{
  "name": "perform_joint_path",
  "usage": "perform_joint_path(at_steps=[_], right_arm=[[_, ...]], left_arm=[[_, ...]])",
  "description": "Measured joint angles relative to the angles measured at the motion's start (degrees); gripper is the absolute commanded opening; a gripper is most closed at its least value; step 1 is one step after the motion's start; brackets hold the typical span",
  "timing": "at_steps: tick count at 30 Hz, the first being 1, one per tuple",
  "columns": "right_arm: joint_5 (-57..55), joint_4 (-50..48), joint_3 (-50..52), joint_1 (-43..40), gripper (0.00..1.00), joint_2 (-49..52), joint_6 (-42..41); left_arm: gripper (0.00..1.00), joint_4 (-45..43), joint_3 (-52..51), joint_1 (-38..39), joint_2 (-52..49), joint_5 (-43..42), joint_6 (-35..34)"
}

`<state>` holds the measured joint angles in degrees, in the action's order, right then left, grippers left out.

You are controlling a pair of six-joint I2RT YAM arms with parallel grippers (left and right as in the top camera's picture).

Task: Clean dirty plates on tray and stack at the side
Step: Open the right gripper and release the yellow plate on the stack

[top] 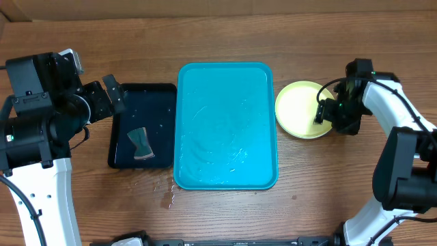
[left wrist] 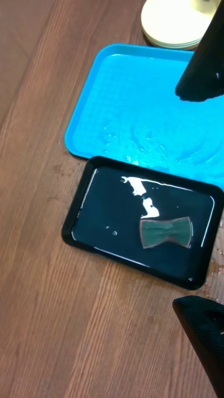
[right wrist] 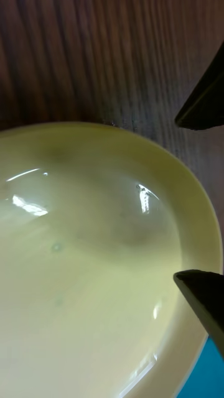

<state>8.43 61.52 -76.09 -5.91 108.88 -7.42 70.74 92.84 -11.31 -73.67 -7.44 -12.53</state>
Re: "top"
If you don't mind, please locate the teal plastic tray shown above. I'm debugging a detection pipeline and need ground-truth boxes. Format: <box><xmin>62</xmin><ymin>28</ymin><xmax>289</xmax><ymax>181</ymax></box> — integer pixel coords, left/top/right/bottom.
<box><xmin>173</xmin><ymin>61</ymin><xmax>279</xmax><ymax>190</ymax></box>

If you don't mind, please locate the yellow-green plate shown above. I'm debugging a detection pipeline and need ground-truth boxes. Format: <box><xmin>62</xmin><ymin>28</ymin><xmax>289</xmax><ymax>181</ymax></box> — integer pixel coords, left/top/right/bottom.
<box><xmin>275</xmin><ymin>81</ymin><xmax>332</xmax><ymax>139</ymax></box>

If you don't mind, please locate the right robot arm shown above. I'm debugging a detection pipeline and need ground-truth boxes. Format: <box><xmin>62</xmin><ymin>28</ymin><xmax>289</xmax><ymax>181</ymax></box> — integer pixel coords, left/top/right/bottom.
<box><xmin>314</xmin><ymin>58</ymin><xmax>436</xmax><ymax>245</ymax></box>

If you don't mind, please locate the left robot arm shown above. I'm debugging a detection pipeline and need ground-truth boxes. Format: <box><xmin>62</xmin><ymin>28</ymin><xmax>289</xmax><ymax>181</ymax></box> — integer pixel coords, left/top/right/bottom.
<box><xmin>1</xmin><ymin>49</ymin><xmax>125</xmax><ymax>245</ymax></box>

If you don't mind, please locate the black plastic tray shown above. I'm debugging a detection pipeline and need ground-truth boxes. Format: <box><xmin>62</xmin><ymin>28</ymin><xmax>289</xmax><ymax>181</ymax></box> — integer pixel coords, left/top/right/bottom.
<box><xmin>108</xmin><ymin>83</ymin><xmax>177</xmax><ymax>169</ymax></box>

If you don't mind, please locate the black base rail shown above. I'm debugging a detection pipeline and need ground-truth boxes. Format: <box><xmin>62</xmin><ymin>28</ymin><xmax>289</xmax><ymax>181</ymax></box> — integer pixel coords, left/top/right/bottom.
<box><xmin>89</xmin><ymin>230</ymin><xmax>346</xmax><ymax>246</ymax></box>

